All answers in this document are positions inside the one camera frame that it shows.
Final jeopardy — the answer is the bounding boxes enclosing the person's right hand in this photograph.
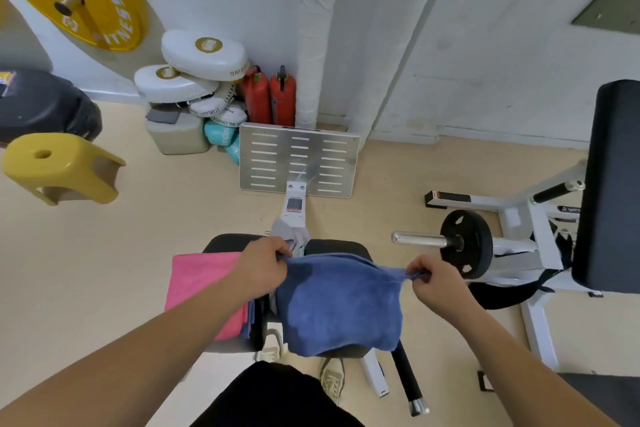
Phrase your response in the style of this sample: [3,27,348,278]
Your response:
[405,255,474,315]

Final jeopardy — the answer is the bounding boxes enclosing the person's left hand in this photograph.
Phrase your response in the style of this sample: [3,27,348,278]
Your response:
[227,237,294,303]

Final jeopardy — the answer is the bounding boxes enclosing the blue towel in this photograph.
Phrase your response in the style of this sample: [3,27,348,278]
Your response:
[274,252,431,358]

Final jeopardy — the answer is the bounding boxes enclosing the person's left forearm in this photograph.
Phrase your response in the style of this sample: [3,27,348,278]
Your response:
[0,269,251,427]

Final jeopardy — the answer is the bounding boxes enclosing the person's right forearm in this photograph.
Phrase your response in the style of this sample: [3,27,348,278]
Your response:
[440,292,622,427]

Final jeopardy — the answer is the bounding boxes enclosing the grey cloth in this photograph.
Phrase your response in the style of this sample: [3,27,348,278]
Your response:
[270,219,311,258]

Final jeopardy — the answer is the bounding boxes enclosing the chrome plate sleeve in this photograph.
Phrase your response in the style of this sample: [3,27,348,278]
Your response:
[391,230,464,249]

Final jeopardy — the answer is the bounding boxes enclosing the small black weight plate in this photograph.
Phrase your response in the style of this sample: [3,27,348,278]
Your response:
[439,209,495,280]

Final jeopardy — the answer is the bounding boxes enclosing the purple folded towel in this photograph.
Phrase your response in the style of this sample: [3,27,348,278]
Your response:
[239,299,257,340]

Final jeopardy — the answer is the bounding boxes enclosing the pink towel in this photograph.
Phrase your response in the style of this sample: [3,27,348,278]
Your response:
[164,252,249,342]

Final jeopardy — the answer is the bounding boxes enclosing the perforated metal foot plate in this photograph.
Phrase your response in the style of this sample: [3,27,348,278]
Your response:
[239,122,361,199]

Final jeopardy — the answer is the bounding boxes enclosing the beige sneaker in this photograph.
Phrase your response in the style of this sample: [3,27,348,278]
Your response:
[254,344,284,363]
[318,357,347,403]

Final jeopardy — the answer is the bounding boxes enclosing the teal boxing pad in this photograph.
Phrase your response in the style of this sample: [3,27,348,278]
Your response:
[203,119,242,166]

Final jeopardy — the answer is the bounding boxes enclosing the small white focus mitt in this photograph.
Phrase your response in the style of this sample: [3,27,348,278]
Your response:
[210,102,249,127]
[187,81,236,118]

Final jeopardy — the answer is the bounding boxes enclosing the black shorts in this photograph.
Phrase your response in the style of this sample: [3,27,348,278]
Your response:
[190,361,366,427]

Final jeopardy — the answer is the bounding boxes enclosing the red fire extinguisher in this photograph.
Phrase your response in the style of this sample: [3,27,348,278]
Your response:
[241,65,273,125]
[269,65,297,128]

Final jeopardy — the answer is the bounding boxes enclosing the beige plastic container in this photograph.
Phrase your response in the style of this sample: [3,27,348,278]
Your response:
[145,108,211,156]

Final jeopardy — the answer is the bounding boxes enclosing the large white focus mitt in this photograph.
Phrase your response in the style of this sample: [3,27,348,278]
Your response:
[160,30,250,82]
[133,64,221,105]

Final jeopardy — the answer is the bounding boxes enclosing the large black back pad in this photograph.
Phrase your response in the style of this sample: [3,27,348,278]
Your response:
[571,79,640,295]

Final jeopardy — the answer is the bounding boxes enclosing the grey padded seat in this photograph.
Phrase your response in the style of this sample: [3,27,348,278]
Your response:
[556,371,640,427]

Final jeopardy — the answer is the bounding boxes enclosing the yellow plastic stool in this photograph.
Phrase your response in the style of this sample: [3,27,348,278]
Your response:
[1,132,127,206]

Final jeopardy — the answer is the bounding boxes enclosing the black weight plates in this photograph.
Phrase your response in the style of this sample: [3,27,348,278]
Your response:
[0,67,104,145]

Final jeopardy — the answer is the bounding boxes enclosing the black strap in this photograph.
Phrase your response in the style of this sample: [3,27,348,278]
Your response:
[467,268,557,311]

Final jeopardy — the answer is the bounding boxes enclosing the black handle with chrome end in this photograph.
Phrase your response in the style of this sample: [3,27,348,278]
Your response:
[391,339,431,418]

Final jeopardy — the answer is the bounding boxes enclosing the white plate-loaded machine frame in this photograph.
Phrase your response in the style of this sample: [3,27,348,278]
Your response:
[425,157,602,373]

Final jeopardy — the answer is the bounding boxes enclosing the black machine handle grip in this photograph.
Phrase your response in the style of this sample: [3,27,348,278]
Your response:
[531,180,586,205]

